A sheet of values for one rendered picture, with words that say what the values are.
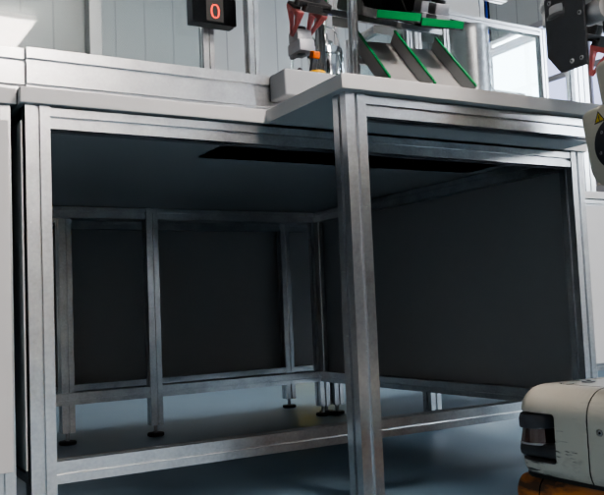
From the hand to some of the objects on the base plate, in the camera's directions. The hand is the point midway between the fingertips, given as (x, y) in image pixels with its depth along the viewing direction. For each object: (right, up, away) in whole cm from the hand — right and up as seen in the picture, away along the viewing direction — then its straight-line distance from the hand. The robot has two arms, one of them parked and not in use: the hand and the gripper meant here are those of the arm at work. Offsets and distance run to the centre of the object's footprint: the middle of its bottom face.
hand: (300, 33), depth 212 cm
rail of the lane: (-15, -26, -30) cm, 42 cm away
